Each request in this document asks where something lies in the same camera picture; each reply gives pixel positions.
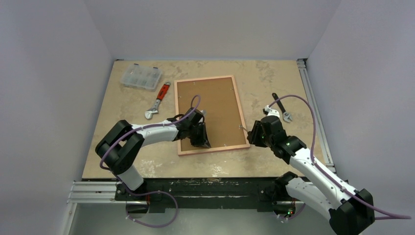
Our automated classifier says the clear plastic screw box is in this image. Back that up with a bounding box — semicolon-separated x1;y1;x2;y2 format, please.
120;64;162;91

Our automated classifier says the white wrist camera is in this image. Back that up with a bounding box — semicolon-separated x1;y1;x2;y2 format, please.
198;110;207;116
263;105;280;118

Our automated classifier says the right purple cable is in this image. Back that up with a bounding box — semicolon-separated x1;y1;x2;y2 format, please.
267;94;412;220

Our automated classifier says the aluminium frame rail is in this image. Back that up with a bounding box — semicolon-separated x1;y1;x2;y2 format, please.
66;58;355;205

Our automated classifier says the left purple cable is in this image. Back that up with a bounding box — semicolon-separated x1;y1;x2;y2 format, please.
99;94;202;171

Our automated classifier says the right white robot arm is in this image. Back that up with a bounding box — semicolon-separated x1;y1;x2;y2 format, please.
247;115;375;235

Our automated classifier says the red handled adjustable wrench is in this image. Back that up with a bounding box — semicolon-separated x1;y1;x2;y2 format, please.
144;81;171;120

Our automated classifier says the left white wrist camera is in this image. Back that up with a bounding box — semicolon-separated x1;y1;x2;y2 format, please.
198;110;207;116

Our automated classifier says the black adjustable wrench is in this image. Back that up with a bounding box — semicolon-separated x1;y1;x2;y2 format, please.
272;93;293;123

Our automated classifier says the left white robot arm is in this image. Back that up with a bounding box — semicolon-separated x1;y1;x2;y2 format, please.
95;109;211;200

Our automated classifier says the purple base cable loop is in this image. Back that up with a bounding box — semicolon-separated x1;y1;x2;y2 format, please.
124;190;179;228

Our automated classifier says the pink picture frame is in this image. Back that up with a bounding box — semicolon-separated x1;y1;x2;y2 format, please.
174;75;250;157

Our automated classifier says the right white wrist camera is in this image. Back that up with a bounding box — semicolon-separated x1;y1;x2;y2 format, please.
263;105;280;118

